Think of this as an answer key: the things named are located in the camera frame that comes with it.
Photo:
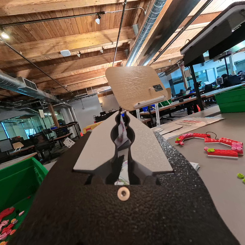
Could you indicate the pile of loose lego pieces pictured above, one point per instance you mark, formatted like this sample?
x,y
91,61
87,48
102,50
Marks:
x,y
7,225

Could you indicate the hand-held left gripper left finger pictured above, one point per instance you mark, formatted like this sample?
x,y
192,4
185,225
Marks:
x,y
95,149

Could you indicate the orange traffic cone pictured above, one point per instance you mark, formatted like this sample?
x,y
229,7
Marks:
x,y
198,108

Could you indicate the white instruction sheet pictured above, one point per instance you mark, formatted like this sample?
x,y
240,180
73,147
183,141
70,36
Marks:
x,y
68,142

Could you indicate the red lego bar with leaf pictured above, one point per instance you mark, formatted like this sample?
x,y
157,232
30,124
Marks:
x,y
224,152

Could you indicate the wooden office desk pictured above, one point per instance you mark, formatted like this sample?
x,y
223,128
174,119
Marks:
x,y
181,101

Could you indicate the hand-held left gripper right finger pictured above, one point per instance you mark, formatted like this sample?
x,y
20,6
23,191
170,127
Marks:
x,y
151,151

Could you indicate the green lego parts bin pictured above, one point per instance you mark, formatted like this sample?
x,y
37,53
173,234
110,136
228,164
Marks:
x,y
17,181

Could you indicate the white ceiling access point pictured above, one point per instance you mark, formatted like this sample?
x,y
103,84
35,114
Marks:
x,y
65,53

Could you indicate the bright ceiling spotlight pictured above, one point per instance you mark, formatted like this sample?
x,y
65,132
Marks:
x,y
4,35

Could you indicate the black ceiling pipe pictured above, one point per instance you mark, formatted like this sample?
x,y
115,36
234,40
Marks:
x,y
119,32
34,64

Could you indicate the red lego heart frame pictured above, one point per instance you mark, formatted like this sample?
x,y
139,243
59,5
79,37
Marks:
x,y
220,141

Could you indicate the black office chair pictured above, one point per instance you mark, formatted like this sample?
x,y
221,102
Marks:
x,y
41,142

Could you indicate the stacked green storage bins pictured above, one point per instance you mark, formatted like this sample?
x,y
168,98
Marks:
x,y
229,103

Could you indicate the large black monitor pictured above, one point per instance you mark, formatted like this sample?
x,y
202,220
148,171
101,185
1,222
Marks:
x,y
210,34

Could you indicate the black light track bar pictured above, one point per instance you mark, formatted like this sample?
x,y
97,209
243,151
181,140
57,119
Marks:
x,y
53,18

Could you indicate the flat printed paper sheet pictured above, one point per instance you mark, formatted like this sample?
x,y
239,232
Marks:
x,y
201,122

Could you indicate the black monitor stand pole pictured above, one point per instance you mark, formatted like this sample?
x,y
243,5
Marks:
x,y
197,90

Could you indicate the wooden book stand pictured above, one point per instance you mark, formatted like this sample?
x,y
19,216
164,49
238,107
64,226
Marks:
x,y
134,86

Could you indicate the long spiral ventilation duct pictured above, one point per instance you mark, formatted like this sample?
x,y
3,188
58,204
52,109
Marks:
x,y
145,32

